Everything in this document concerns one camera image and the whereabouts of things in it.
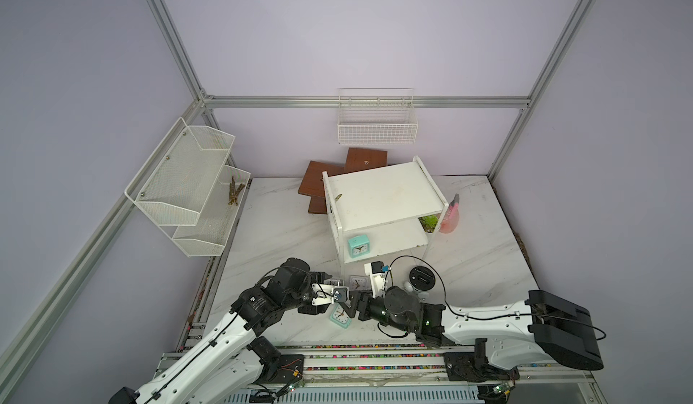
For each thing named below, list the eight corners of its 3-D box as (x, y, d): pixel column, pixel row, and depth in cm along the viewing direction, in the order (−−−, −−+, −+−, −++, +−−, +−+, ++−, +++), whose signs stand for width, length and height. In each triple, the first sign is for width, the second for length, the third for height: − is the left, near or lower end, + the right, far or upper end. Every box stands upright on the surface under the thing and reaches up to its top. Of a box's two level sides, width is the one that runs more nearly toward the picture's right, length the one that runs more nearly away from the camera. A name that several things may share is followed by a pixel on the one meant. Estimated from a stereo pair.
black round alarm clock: (411, 290, 89) (412, 286, 86) (408, 270, 94) (409, 266, 91) (434, 290, 89) (436, 286, 86) (430, 270, 94) (432, 266, 91)
